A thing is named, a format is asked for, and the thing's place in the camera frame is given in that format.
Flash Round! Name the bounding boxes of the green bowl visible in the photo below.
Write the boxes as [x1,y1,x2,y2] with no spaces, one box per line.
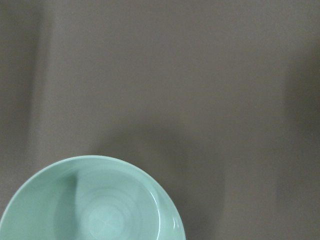
[0,155,186,240]

